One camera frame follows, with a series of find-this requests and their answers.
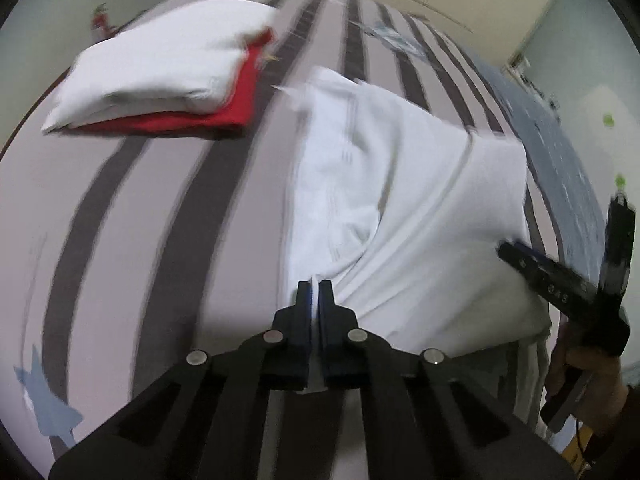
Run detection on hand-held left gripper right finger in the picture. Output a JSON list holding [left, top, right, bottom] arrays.
[[318, 280, 577, 480]]

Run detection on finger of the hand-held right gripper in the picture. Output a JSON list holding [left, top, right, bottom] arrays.
[[512, 241, 555, 268], [496, 241, 547, 293]]

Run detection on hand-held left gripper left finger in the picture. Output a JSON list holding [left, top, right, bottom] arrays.
[[47, 280, 314, 480]]

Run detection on white polo shirt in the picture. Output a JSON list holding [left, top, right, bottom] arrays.
[[281, 64, 554, 393]]

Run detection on person's right forearm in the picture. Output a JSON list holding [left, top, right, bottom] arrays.
[[575, 384, 640, 467]]

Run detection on person's right hand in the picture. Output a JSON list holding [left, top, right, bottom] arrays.
[[544, 320, 627, 438]]

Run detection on cluttered white desk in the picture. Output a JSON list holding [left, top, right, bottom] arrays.
[[504, 51, 562, 112]]

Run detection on striped grey blue bed cover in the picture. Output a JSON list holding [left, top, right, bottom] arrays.
[[0, 0, 609, 480]]

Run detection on folded red garment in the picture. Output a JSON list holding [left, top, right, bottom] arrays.
[[64, 26, 279, 139]]

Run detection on folded cream white garment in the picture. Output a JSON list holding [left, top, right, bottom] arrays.
[[41, 0, 279, 134]]

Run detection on red fire extinguisher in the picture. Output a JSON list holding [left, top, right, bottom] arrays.
[[91, 3, 112, 42]]

